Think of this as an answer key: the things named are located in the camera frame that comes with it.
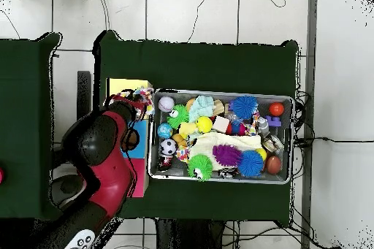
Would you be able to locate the cream muslin cloth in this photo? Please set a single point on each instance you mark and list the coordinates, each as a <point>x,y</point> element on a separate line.
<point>228,141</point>

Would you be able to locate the dark green table cloth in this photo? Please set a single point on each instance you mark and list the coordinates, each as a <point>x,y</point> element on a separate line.
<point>204,65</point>

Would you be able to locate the blue globe ball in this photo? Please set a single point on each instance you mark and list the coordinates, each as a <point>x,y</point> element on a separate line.
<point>165,131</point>

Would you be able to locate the green spiky ball white nub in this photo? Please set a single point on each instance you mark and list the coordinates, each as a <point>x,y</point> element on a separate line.
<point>198,165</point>

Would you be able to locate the colourful dotted cloth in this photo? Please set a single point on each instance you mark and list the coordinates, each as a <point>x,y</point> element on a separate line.
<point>146,92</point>

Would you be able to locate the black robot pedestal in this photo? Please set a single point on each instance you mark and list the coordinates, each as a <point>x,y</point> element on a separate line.
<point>187,237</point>

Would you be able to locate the dark green side-table cloth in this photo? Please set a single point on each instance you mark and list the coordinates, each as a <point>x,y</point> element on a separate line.
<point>23,85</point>

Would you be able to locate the black and white soccer ball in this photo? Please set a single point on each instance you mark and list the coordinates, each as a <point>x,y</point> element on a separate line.
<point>168,146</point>

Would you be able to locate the purple spiky toy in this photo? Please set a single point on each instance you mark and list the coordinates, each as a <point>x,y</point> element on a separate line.
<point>226,155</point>

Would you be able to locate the green spiky ball with eyes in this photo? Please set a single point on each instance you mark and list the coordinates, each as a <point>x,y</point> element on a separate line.
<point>179,116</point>

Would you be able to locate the shallow mesh bin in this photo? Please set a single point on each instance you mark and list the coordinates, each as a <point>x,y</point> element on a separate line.
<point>283,173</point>

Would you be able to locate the yellow tennis ball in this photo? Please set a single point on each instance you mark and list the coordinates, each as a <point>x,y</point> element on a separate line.
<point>204,125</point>

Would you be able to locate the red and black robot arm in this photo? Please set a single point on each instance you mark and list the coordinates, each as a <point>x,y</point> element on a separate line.
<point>111,173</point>

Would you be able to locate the blue spiky ball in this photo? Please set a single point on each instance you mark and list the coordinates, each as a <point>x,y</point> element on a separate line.
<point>250,163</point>
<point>244,107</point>

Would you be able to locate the mint green cloth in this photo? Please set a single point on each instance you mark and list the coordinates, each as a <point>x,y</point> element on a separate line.
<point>203,107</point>

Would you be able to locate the wooden box with three holes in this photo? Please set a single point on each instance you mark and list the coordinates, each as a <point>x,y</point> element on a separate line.
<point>140,149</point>

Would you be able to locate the black upright panel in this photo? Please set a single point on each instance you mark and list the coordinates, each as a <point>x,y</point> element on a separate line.
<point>84,91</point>

